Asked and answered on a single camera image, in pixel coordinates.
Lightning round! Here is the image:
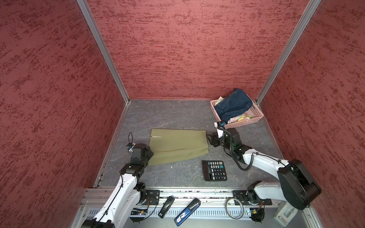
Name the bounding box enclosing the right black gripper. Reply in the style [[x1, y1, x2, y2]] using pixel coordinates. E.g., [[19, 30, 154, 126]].
[[205, 131, 233, 151]]

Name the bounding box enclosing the olive green skirt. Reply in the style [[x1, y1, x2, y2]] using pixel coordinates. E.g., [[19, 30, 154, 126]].
[[148, 129, 209, 166]]

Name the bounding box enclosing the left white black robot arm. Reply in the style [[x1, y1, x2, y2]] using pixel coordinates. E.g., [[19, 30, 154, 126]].
[[81, 142, 154, 228]]

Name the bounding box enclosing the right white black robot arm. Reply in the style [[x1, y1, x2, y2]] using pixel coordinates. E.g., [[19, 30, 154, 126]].
[[206, 126, 322, 211]]

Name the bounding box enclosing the black desk calculator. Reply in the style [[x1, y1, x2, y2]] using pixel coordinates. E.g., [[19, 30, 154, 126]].
[[202, 160, 227, 182]]

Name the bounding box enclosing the blue denim skirt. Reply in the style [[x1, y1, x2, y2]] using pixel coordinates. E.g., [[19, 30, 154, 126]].
[[214, 89, 253, 124]]

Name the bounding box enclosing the pastel patterned cloth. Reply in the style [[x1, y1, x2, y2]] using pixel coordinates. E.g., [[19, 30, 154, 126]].
[[227, 113, 254, 124]]

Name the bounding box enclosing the pink plastic basket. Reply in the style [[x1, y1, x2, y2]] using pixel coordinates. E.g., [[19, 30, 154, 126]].
[[210, 100, 264, 129]]

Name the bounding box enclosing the left small circuit board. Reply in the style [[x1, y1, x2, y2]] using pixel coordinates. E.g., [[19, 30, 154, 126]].
[[131, 208, 148, 216]]

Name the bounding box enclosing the small circuit board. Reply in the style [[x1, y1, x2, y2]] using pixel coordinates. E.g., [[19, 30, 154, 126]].
[[251, 208, 265, 223], [131, 208, 148, 216]]

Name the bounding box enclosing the blue black stapler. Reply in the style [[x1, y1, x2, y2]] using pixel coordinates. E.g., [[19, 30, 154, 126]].
[[174, 198, 201, 227]]

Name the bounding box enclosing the right small circuit board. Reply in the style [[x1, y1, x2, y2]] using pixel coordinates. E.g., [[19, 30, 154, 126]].
[[251, 208, 265, 223]]

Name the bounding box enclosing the grey plastic dispenser box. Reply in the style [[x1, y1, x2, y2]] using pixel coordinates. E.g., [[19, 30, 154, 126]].
[[273, 201, 298, 227]]

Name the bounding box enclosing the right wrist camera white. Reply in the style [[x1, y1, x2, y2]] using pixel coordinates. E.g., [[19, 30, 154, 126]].
[[214, 121, 226, 139]]

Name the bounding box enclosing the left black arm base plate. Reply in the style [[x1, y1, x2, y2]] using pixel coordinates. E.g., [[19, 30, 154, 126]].
[[137, 190, 161, 205]]

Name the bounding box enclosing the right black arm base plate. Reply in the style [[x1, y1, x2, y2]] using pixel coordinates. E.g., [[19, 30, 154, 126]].
[[232, 190, 273, 206]]

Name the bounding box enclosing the grey coiled cable ring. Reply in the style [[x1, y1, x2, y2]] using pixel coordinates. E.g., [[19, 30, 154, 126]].
[[225, 198, 245, 220]]

